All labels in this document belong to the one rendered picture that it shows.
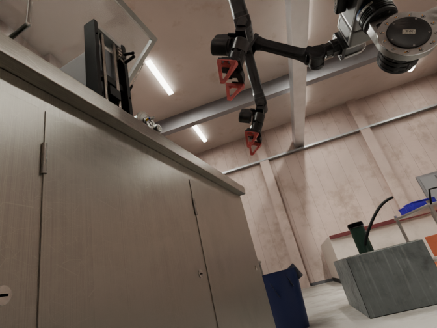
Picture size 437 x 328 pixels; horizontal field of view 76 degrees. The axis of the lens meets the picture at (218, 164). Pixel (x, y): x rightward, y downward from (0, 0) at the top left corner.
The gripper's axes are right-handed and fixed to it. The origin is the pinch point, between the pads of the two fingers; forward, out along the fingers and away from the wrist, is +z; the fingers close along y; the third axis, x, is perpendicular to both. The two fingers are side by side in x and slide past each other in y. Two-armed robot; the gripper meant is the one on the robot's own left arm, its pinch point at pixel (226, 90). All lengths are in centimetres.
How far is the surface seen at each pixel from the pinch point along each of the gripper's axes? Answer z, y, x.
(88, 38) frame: -7, 14, -50
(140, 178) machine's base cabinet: 38.1, 18.2, -6.7
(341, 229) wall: -100, -838, 127
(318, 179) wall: -242, -838, 39
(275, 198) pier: -147, -824, -79
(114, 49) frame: -11.3, 3.5, -48.4
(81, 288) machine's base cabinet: 60, 35, 2
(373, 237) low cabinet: -56, -566, 160
